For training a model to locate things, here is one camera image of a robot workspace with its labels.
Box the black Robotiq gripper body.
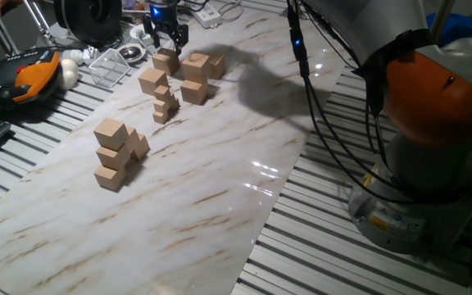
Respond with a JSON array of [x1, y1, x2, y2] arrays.
[[147, 2, 179, 36]]

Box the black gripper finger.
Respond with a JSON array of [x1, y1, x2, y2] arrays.
[[143, 23, 162, 51], [172, 23, 190, 57]]

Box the large wooden cube block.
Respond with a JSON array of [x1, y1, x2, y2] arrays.
[[209, 52, 228, 81], [181, 52, 211, 84], [152, 48, 181, 77], [179, 79, 210, 106], [138, 67, 170, 97]]

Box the round white power socket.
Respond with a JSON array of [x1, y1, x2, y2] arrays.
[[129, 23, 155, 47]]

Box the metal bowl with white rim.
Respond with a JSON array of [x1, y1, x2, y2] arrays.
[[116, 43, 148, 65]]

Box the white power strip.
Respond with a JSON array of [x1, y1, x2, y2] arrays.
[[189, 2, 224, 30]]

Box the clear gridded plastic box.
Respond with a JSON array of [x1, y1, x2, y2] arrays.
[[88, 48, 132, 89]]

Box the black filament spool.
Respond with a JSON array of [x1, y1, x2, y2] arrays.
[[52, 0, 123, 48]]

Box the white power adapter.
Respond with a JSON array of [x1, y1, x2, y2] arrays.
[[61, 45, 100, 66]]

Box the white egg shaped object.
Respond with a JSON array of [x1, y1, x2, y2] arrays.
[[58, 58, 80, 91]]

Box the medium wooden cube block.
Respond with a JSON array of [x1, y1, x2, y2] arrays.
[[96, 143, 132, 171], [131, 133, 152, 161], [93, 163, 128, 193], [125, 125, 142, 153], [93, 117, 129, 152]]

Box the thin metal stand leg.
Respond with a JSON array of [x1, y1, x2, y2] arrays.
[[25, 0, 52, 36]]

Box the black orange teach pendant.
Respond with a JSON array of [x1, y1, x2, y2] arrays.
[[0, 48, 61, 111]]

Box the marble pattern table mat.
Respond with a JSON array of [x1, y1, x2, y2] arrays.
[[0, 7, 354, 295]]

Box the blue bag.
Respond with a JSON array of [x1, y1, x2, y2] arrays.
[[426, 11, 472, 42]]

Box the aluminium frame post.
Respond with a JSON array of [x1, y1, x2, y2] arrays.
[[279, 0, 307, 20]]

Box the black cable with blue light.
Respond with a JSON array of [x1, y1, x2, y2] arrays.
[[285, 0, 472, 206]]

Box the slanted aluminium frame beam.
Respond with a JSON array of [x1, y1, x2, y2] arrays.
[[429, 0, 457, 34]]

